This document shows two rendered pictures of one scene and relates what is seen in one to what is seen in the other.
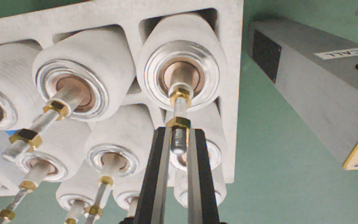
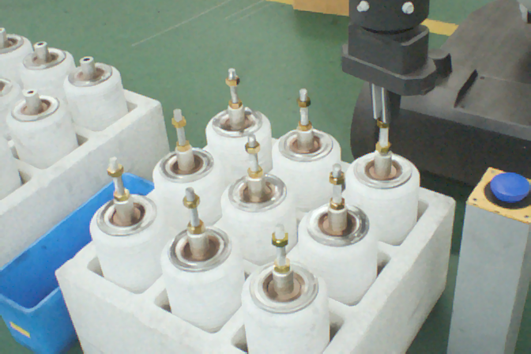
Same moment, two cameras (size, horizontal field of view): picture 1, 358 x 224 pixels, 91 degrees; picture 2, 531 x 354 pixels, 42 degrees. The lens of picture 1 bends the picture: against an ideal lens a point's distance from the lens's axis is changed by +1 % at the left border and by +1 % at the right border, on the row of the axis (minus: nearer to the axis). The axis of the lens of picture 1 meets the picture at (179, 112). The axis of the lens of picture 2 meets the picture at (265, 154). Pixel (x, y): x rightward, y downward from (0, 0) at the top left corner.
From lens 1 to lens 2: 89 cm
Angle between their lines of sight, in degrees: 81
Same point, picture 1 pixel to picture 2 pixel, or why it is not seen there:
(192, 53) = (401, 162)
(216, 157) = (358, 234)
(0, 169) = (35, 193)
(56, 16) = not seen: hidden behind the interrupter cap
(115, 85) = (334, 157)
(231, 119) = (386, 286)
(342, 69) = not seen: hidden behind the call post
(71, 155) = (217, 180)
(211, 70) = (405, 174)
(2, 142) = (65, 200)
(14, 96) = (263, 131)
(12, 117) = (245, 133)
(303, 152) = not seen: outside the picture
